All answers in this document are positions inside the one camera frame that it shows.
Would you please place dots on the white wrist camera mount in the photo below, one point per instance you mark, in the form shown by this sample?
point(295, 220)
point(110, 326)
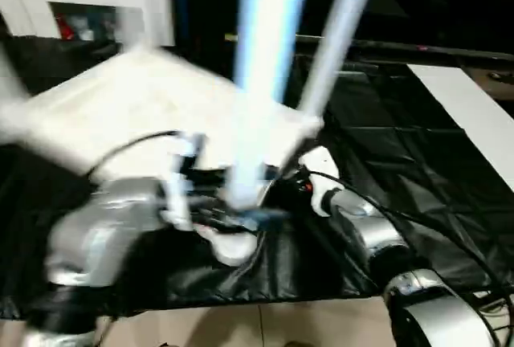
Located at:
point(320, 170)
point(183, 178)

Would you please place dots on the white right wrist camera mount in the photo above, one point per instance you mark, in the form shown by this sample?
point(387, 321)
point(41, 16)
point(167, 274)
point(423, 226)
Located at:
point(320, 170)

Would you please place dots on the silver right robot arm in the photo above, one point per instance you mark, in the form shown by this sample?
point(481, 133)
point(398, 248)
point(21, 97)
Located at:
point(385, 234)

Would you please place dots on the black plastic mat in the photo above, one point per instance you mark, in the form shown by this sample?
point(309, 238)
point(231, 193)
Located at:
point(401, 178)

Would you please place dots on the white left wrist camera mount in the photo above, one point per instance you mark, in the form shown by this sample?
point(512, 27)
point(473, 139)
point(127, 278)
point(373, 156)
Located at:
point(183, 178)

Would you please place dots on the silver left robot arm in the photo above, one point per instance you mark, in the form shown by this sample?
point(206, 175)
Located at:
point(96, 234)

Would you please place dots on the white plastic table leg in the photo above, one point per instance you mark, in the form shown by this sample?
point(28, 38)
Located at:
point(337, 34)
point(265, 58)

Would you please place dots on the white paper sheet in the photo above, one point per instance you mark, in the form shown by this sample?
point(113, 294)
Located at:
point(470, 106)

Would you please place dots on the small tan tag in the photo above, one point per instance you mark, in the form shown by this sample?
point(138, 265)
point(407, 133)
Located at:
point(230, 38)

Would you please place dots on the white plastic table top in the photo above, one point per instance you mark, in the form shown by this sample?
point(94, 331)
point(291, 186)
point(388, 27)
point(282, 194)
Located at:
point(136, 106)

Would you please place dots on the dark elongated device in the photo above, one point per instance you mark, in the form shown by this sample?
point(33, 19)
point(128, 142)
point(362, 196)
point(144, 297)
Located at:
point(504, 76)

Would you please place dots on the small bottles behind glass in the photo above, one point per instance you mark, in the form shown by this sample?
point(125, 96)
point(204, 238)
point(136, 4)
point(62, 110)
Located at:
point(84, 24)

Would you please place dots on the dark metal rail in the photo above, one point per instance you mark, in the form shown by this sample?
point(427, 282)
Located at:
point(401, 46)

